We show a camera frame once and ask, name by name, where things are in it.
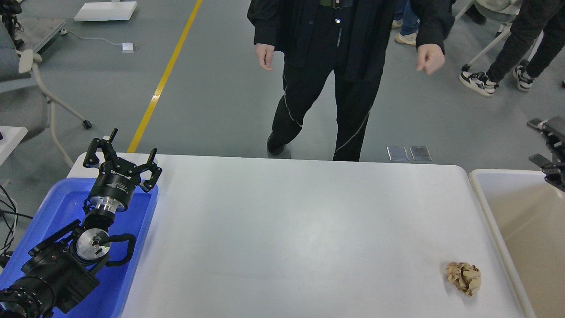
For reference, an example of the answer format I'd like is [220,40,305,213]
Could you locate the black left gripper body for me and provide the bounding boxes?
[87,163,141,212]

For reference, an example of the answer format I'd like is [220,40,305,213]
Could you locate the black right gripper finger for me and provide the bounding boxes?
[529,154,565,192]
[527,116,565,162]

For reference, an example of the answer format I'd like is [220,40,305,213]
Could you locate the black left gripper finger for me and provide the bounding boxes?
[135,148,163,193]
[83,129,119,169]

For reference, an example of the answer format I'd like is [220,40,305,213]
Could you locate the brown paper ball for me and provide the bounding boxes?
[445,262,482,297]

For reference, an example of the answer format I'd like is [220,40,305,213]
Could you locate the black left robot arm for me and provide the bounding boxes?
[1,129,163,318]

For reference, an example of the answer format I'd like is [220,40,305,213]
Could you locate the person's left hand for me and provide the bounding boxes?
[416,44,445,75]

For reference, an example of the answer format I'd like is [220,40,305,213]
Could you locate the person's right hand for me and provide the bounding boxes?
[255,43,275,71]

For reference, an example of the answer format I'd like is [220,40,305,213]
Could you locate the beige plastic bin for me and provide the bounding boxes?
[469,169,565,318]

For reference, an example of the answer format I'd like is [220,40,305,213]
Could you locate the blue plastic tray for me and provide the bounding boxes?
[0,178,159,318]

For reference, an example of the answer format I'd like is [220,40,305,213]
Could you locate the white side table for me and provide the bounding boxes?
[0,125,28,165]

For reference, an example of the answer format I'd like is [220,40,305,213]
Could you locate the grey office chair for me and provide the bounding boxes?
[0,25,92,167]

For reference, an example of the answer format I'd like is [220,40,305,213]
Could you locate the person with black-white sneakers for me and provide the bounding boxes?
[459,0,565,97]

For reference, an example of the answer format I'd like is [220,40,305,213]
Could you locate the white rolling chair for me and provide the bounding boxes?
[455,0,548,72]

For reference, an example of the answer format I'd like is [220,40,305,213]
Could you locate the right metal floor plate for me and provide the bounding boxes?
[409,146,432,161]

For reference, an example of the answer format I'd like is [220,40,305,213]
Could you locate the metal floor plate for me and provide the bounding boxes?
[409,146,432,161]
[387,146,410,162]

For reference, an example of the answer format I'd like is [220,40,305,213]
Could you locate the white flat board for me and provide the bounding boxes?
[73,1,137,22]

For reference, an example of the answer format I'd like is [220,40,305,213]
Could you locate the left metal floor plate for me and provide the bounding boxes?
[387,146,410,162]

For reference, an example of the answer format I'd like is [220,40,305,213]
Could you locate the person in blue jeans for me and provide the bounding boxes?
[392,0,419,46]

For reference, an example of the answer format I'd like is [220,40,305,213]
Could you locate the person in black clothes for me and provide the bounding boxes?
[246,0,456,162]

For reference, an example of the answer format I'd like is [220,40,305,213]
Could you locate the white power adapter with cable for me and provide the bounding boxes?
[59,28,136,53]

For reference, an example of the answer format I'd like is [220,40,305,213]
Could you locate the black cables at left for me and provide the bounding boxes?
[0,185,34,268]

